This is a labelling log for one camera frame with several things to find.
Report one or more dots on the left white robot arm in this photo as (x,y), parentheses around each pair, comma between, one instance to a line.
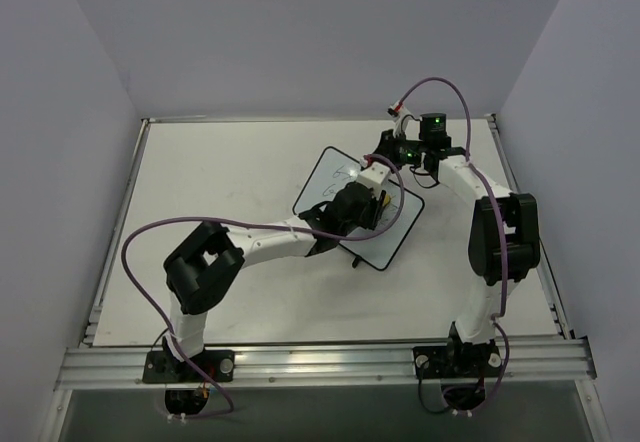
(202,268)

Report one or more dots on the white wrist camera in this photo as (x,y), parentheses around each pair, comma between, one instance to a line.
(374,176)
(400,116)

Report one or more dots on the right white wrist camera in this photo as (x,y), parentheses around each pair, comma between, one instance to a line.
(400,116)

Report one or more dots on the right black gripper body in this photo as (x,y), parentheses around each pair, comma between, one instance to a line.
(385,145)

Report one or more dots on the aluminium mounting rail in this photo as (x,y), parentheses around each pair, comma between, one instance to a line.
(528,359)

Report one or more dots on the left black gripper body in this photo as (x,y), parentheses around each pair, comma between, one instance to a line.
(376,207)

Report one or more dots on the small white whiteboard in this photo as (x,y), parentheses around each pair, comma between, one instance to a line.
(331,173)

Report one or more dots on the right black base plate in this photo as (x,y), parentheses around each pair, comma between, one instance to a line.
(466,361)

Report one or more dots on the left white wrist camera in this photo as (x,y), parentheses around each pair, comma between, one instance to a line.
(374,176)

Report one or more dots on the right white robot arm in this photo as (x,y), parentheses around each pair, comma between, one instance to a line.
(504,242)

